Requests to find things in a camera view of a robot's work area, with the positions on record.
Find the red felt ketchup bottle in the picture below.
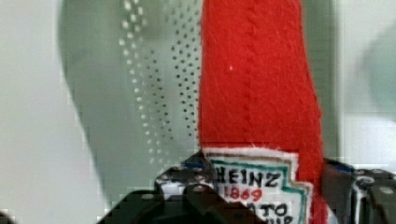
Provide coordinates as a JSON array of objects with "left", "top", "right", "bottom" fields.
[{"left": 199, "top": 0, "right": 328, "bottom": 224}]

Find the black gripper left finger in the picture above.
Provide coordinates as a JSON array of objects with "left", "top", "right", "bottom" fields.
[{"left": 97, "top": 152, "right": 262, "bottom": 224}]

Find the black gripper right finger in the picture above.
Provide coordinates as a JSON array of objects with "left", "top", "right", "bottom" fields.
[{"left": 321, "top": 159, "right": 396, "bottom": 224}]

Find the green oval strainer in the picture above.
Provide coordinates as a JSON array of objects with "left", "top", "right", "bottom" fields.
[{"left": 57, "top": 0, "right": 340, "bottom": 206}]

